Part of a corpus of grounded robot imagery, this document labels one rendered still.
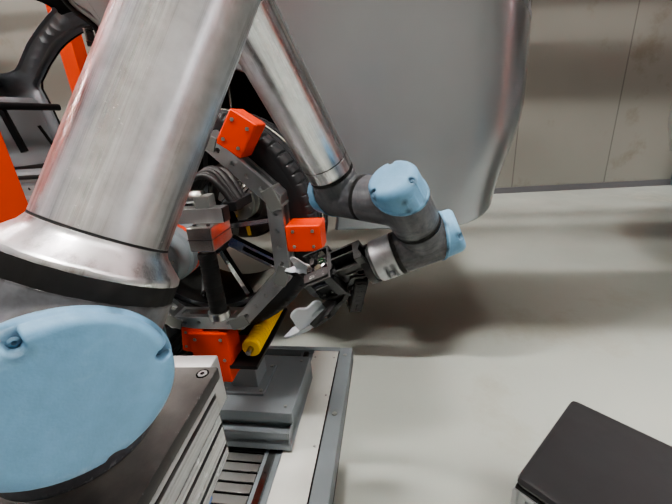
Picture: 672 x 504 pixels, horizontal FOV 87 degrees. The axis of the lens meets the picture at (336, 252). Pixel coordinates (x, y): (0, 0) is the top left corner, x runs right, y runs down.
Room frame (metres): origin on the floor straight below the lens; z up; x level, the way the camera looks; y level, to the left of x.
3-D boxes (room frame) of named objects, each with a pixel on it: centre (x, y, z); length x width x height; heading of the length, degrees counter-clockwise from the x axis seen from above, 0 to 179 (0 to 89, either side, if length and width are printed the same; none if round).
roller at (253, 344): (1.00, 0.25, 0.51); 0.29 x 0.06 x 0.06; 171
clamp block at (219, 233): (0.69, 0.25, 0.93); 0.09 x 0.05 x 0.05; 171
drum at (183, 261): (0.85, 0.40, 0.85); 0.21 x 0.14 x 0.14; 171
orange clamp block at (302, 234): (0.87, 0.07, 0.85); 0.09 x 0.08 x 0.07; 81
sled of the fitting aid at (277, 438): (1.09, 0.42, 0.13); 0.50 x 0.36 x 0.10; 81
